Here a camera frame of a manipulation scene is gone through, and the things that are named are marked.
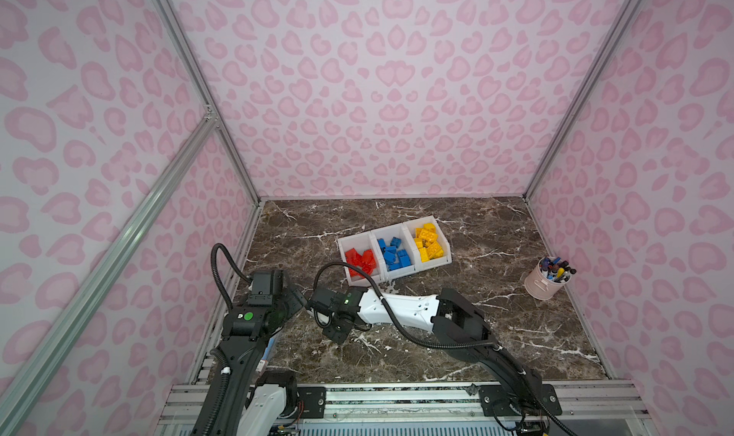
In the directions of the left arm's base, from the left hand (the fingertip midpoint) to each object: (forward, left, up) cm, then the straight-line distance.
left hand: (292, 299), depth 78 cm
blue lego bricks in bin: (+20, -29, -11) cm, 37 cm away
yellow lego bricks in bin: (+26, -41, -9) cm, 49 cm away
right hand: (-3, -11, -14) cm, 18 cm away
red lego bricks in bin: (+18, -19, -10) cm, 28 cm away
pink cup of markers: (+7, -73, -2) cm, 73 cm away
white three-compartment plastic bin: (+25, -19, -7) cm, 32 cm away
